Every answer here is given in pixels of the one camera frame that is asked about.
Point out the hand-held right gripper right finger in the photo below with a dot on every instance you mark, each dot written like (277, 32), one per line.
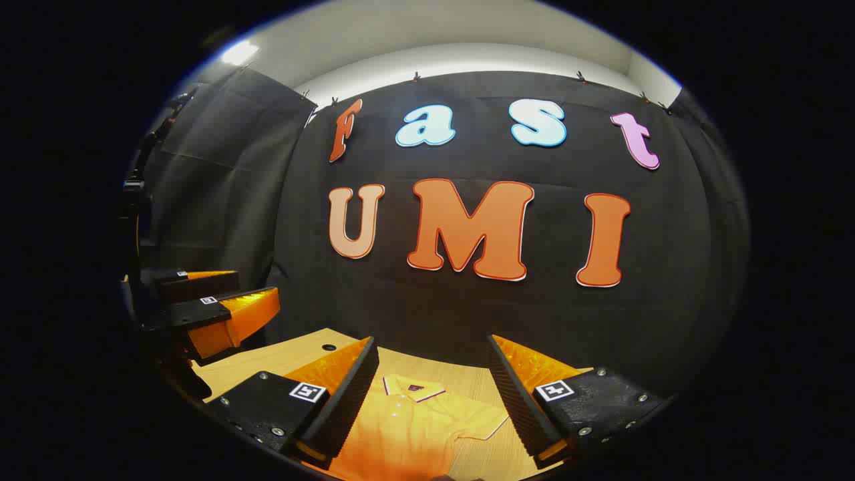
(518, 401)

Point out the ceiling light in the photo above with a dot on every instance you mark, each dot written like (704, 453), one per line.
(239, 53)

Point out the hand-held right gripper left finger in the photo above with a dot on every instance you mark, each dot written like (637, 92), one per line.
(347, 401)

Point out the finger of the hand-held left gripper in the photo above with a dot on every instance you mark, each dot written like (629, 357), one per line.
(180, 284)
(194, 315)

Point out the orange T-shirt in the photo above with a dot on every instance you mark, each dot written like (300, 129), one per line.
(407, 427)

